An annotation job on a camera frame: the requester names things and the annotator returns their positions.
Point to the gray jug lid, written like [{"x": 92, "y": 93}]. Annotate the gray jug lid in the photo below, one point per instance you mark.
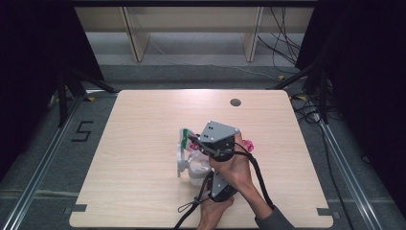
[{"x": 181, "y": 159}]

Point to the black metal stand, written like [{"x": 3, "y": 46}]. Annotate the black metal stand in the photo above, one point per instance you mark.
[
  {"x": 324, "y": 96},
  {"x": 63, "y": 102}
]

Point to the pink and white plastic bag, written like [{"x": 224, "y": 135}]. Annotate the pink and white plastic bag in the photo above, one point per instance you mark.
[{"x": 185, "y": 135}]

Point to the beige wooden desk frame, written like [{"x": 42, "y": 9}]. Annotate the beige wooden desk frame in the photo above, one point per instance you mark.
[{"x": 191, "y": 19}]

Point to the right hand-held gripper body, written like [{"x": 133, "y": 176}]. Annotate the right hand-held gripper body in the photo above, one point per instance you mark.
[{"x": 217, "y": 132}]

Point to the person's right hand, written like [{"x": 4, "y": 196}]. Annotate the person's right hand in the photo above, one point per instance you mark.
[{"x": 234, "y": 169}]

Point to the person's left hand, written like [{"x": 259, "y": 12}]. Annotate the person's left hand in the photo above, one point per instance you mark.
[{"x": 212, "y": 214}]

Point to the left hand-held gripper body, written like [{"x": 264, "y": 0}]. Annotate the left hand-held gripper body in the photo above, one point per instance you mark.
[{"x": 220, "y": 185}]

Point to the dark curtain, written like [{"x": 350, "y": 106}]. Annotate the dark curtain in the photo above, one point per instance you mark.
[
  {"x": 367, "y": 80},
  {"x": 32, "y": 64}
]

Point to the metal floor rail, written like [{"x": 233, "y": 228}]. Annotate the metal floor rail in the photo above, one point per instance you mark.
[
  {"x": 348, "y": 172},
  {"x": 35, "y": 182}
]

